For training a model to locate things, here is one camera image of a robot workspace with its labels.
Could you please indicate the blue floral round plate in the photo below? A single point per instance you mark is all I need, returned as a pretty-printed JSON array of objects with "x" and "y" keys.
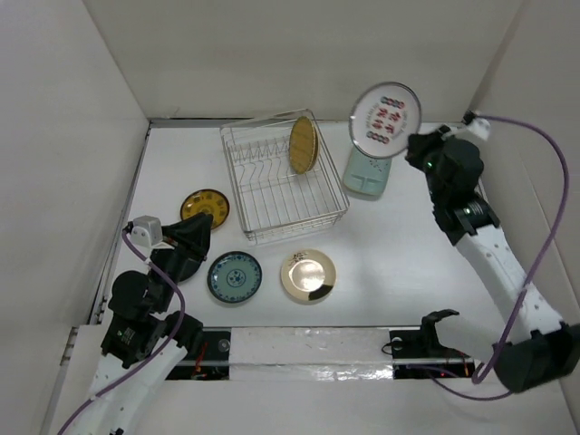
[{"x": 234, "y": 277}]

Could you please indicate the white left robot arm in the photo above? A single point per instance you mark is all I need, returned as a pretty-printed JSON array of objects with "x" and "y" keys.
[{"x": 150, "y": 331}]

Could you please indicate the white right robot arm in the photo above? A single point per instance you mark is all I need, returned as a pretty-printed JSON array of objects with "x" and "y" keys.
[{"x": 537, "y": 345}]

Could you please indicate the yellow brown patterned plate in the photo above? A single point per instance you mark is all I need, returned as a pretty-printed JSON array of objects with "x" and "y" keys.
[{"x": 209, "y": 201}]

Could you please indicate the cream plate brown smear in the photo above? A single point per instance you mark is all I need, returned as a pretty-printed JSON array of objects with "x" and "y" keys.
[{"x": 308, "y": 275}]

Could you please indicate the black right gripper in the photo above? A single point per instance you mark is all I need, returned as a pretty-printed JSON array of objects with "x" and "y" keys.
[{"x": 421, "y": 143}]

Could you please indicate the metal wire dish rack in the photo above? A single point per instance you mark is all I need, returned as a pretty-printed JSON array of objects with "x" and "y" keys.
[{"x": 273, "y": 201}]

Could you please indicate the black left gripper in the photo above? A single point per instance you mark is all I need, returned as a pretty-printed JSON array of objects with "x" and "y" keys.
[{"x": 189, "y": 236}]

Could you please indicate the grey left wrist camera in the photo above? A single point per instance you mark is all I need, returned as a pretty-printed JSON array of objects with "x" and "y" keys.
[{"x": 145, "y": 231}]

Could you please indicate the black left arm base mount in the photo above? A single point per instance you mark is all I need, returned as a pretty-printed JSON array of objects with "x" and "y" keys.
[{"x": 208, "y": 362}]

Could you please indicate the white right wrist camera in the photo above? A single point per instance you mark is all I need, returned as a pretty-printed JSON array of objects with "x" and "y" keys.
[{"x": 477, "y": 126}]

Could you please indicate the yellow woven pattern plate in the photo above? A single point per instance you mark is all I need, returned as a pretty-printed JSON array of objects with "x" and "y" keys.
[{"x": 303, "y": 145}]

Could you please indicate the light green rectangular dish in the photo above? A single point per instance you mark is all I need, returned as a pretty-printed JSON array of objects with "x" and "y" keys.
[{"x": 366, "y": 176}]

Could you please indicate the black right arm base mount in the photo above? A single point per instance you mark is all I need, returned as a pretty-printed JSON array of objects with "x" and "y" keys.
[{"x": 418, "y": 353}]

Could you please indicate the white plate red characters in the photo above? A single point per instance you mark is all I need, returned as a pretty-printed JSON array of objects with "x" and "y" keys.
[{"x": 383, "y": 118}]

